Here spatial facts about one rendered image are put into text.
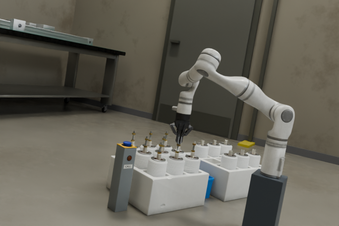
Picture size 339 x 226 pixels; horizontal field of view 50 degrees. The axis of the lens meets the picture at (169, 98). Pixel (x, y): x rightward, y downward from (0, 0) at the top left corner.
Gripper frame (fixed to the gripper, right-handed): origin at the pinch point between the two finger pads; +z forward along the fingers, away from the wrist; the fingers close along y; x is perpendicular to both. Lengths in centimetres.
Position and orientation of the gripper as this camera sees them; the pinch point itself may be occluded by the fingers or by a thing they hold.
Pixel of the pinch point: (179, 139)
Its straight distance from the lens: 188.7
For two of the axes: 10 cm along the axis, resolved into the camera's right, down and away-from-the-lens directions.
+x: -2.9, -1.3, 9.5
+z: -1.6, 9.8, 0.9
